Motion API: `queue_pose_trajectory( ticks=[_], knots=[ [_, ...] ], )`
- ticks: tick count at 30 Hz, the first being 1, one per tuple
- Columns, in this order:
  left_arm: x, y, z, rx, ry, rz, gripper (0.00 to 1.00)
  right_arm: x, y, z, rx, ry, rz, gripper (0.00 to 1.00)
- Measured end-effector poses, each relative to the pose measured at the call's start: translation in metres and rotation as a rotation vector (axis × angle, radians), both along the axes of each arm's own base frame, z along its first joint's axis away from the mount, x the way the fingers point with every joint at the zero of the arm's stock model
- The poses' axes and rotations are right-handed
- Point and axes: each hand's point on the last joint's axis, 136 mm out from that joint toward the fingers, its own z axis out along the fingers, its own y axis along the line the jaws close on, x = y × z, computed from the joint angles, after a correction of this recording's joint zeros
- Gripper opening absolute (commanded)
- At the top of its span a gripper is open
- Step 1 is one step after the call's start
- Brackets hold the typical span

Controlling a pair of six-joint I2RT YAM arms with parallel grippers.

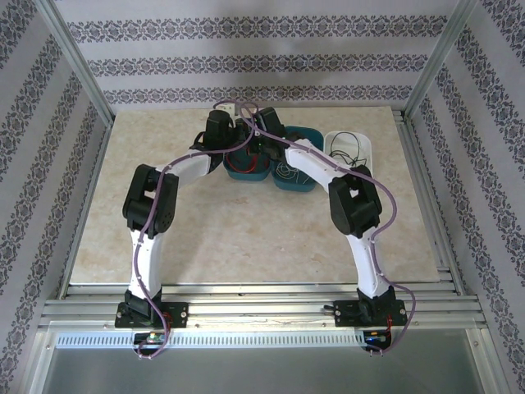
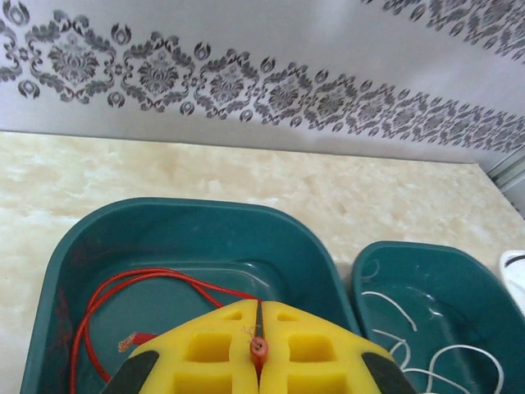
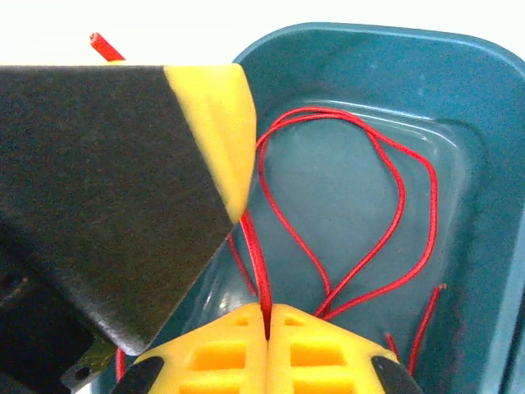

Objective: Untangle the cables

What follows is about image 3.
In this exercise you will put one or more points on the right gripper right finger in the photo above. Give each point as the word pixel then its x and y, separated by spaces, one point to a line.
pixel 316 353

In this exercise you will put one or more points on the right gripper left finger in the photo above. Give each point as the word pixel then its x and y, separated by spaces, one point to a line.
pixel 229 353

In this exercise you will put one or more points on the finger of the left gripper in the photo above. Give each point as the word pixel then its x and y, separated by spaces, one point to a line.
pixel 102 184

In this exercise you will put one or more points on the teal plastic bin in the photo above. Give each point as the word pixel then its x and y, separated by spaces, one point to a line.
pixel 471 123

